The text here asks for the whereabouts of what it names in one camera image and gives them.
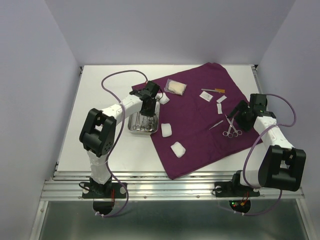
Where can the white gauze pad middle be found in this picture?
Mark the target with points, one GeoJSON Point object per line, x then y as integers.
{"type": "Point", "coordinates": [166, 130]}

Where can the white gauze pad bottom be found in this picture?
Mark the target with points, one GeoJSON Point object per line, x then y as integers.
{"type": "Point", "coordinates": [178, 149]}

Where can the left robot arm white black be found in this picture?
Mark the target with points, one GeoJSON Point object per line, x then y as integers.
{"type": "Point", "coordinates": [99, 130]}

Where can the steel hemostat bottom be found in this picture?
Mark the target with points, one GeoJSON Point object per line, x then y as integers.
{"type": "Point", "coordinates": [151, 123]}

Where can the steel hemostat long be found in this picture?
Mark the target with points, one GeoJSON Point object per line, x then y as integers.
{"type": "Point", "coordinates": [144, 124]}

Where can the steel scissors pair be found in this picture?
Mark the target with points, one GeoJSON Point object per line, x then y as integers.
{"type": "Point", "coordinates": [232, 131]}
{"type": "Point", "coordinates": [228, 127]}

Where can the aluminium front rail frame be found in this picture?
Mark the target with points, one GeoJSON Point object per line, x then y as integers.
{"type": "Point", "coordinates": [142, 186]}

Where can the small clear bagged packet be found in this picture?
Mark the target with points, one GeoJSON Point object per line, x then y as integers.
{"type": "Point", "coordinates": [206, 96]}

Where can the small white paper strip lower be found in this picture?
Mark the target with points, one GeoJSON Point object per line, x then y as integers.
{"type": "Point", "coordinates": [219, 109]}

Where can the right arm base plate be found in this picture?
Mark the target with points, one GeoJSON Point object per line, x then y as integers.
{"type": "Point", "coordinates": [226, 189]}

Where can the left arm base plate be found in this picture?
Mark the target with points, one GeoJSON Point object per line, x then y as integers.
{"type": "Point", "coordinates": [114, 190]}

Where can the scalpel blade orange packet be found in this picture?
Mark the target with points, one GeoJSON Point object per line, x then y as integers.
{"type": "Point", "coordinates": [221, 91]}

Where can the small white paper strip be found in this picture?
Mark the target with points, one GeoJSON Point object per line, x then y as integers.
{"type": "Point", "coordinates": [219, 109]}
{"type": "Point", "coordinates": [221, 99]}

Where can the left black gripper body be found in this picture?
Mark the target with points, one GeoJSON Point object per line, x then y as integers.
{"type": "Point", "coordinates": [149, 112]}

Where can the bagged beige bandage roll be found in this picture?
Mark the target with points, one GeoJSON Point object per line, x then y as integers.
{"type": "Point", "coordinates": [175, 87]}

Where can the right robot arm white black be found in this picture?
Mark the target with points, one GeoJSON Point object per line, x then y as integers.
{"type": "Point", "coordinates": [283, 165]}

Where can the white gauze pad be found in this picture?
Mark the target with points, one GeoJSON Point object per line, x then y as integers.
{"type": "Point", "coordinates": [163, 99]}
{"type": "Point", "coordinates": [166, 130]}
{"type": "Point", "coordinates": [178, 149]}

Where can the stainless steel tray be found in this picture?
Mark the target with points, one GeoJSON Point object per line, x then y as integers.
{"type": "Point", "coordinates": [132, 117]}

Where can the small white paper strip upper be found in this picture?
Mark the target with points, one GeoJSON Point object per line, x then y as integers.
{"type": "Point", "coordinates": [221, 99]}

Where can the purple surgical cloth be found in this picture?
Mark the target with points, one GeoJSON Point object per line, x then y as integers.
{"type": "Point", "coordinates": [190, 118]}

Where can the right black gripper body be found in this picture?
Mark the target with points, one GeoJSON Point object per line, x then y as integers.
{"type": "Point", "coordinates": [241, 119]}

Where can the slim steel probe tweezers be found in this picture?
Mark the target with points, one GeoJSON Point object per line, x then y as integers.
{"type": "Point", "coordinates": [215, 125]}

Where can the white gauze pad top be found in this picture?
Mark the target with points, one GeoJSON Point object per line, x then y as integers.
{"type": "Point", "coordinates": [163, 99]}

